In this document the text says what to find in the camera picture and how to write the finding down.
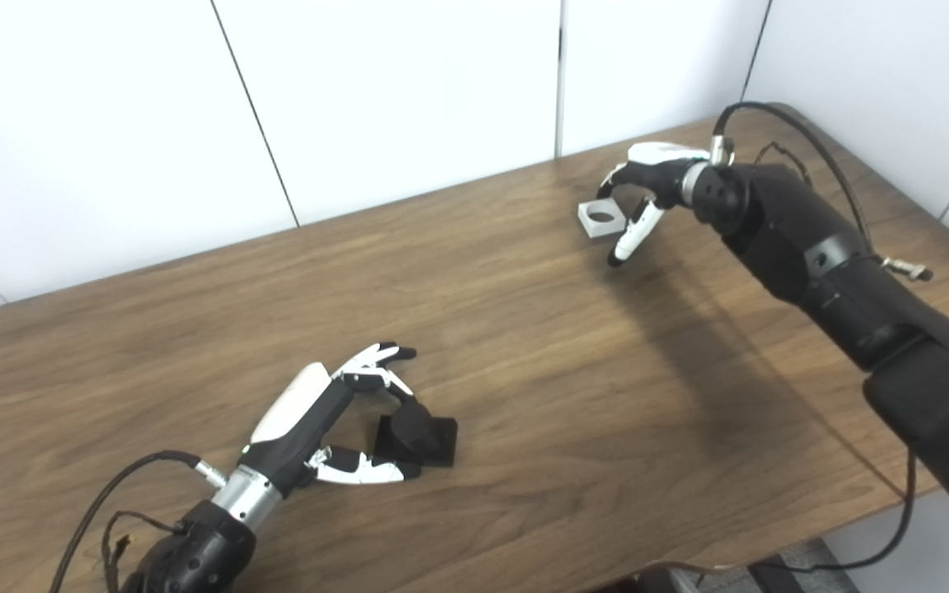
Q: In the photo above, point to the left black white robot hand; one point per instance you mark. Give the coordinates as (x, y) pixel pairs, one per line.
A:
(301, 412)

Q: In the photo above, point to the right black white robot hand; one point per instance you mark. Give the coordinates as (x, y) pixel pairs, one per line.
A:
(660, 169)

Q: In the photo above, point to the white square piece with hole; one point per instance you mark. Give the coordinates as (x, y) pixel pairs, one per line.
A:
(590, 218)

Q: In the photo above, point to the black peg with square base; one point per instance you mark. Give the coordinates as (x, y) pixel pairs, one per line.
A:
(425, 436)

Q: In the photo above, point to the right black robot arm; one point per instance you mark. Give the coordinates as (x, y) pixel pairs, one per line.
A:
(812, 239)

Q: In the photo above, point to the black robot torso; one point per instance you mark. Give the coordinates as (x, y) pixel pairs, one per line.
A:
(771, 576)

